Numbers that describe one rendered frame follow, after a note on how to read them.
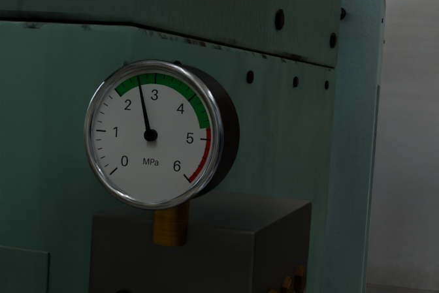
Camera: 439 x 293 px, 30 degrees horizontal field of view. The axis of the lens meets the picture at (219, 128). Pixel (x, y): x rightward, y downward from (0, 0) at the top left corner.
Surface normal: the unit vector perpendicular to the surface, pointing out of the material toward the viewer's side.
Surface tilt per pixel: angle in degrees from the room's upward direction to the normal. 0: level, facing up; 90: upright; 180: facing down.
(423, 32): 90
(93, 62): 90
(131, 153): 90
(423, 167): 90
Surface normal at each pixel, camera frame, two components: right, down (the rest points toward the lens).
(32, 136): -0.32, 0.03
